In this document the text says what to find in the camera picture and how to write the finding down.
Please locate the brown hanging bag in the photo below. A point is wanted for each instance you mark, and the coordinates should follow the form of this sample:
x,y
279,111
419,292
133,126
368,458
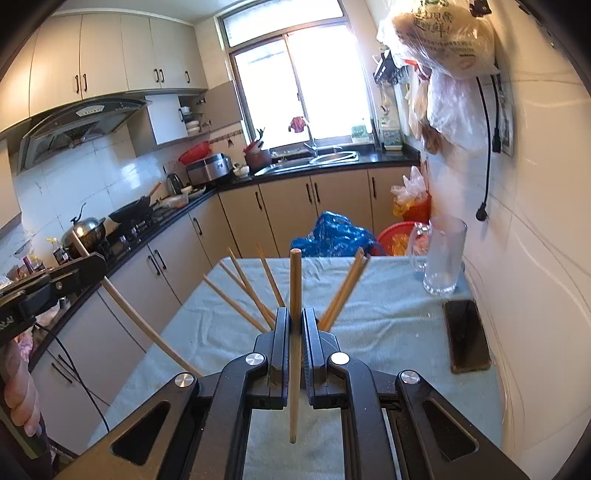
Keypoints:
x,y
427,134

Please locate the steel pot with lid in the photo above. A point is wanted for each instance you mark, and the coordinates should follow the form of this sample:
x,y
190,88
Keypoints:
x,y
87,230

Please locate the steel sink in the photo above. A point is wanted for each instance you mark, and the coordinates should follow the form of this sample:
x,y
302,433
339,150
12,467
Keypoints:
x,y
318,159

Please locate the white hanging plastic bag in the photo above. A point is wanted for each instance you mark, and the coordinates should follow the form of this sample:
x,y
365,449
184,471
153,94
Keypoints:
x,y
457,115

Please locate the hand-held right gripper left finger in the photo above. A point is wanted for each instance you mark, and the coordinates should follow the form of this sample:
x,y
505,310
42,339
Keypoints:
x,y
282,341

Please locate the red plastic basket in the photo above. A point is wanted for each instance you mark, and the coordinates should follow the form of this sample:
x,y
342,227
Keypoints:
x,y
392,237

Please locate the clear plastic bag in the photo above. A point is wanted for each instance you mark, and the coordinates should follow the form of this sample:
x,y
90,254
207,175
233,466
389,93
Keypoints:
x,y
408,187

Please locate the cream cabinets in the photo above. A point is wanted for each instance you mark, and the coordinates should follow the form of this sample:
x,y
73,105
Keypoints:
x,y
115,55
184,249

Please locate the red bin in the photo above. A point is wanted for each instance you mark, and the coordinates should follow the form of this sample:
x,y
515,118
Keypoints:
x,y
418,210

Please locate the white detergent carton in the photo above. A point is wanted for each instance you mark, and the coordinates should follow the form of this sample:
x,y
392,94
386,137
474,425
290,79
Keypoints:
x,y
391,136

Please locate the wall power strip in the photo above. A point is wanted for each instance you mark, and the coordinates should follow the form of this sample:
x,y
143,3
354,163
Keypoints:
x,y
505,129

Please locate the brown clay utensil pot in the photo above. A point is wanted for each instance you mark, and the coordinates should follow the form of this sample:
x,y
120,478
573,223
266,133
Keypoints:
x,y
257,158

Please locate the gas stove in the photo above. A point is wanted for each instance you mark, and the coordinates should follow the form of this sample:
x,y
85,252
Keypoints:
x,y
134,233

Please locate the plastic food container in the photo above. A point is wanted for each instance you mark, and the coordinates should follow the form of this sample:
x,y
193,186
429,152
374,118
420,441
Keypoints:
x,y
175,201

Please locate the open wall cabinet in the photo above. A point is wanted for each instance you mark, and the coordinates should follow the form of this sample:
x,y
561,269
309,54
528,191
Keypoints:
x,y
161,122

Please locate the green bottle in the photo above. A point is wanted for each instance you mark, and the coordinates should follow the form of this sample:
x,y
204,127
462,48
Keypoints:
x,y
360,134

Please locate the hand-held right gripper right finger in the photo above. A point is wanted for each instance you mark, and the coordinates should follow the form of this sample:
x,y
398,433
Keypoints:
x,y
308,341

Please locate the kitchen window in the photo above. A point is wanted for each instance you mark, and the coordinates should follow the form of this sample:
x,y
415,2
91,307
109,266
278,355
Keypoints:
x,y
300,87

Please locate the large hanging plastic bag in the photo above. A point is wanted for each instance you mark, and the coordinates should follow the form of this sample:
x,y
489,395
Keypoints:
x,y
443,37

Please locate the black kitchen countertop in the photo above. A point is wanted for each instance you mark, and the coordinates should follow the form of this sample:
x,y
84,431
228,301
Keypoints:
x,y
157,226

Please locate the steel kettle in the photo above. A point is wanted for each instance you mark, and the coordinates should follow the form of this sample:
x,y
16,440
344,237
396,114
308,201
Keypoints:
x,y
173,184

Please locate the red colander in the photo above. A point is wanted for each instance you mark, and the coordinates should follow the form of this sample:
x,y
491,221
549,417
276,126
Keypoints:
x,y
196,152

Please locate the black smartphone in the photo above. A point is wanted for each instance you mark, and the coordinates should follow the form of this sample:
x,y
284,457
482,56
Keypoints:
x,y
466,337

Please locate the cream upper cabinets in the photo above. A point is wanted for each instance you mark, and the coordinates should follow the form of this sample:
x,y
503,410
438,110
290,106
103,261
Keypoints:
x,y
115,55

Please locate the metal faucet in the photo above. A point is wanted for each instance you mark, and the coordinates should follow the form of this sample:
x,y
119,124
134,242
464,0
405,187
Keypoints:
x,y
311,143

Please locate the person's left hand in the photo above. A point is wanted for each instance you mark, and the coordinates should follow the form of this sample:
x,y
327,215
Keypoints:
x,y
21,387

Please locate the blue plastic bag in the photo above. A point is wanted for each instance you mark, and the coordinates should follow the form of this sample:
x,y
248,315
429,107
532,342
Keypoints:
x,y
332,235

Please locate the clear glass mug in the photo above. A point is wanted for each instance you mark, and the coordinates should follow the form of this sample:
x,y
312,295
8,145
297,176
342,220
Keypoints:
x,y
443,258

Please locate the metal range hood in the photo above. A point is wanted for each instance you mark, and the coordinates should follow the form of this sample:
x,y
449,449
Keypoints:
x,y
78,127

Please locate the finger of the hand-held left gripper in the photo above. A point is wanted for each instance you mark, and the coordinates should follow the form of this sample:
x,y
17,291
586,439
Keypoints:
x,y
81,274

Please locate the cream lower cabinets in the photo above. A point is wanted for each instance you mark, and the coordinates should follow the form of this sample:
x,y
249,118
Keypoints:
x,y
184,249

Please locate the stone mortar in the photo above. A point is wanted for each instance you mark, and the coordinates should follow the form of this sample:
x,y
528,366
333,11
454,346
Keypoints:
x,y
242,170

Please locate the red cloth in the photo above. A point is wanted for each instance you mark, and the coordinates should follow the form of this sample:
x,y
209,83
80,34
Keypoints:
x,y
298,124

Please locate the stack of white dishes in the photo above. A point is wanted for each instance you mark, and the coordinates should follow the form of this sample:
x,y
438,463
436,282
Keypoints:
x,y
190,124

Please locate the dark sauce bottle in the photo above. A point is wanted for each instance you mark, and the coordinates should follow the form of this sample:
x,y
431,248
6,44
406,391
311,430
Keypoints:
x,y
57,254

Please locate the teal table cloth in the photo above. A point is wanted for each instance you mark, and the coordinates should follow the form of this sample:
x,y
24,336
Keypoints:
x,y
392,323

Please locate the black wok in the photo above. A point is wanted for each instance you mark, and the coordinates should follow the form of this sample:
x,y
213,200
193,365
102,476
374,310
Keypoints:
x,y
131,212

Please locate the silver rice cooker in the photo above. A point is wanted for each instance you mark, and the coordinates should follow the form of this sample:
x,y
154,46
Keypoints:
x,y
210,168

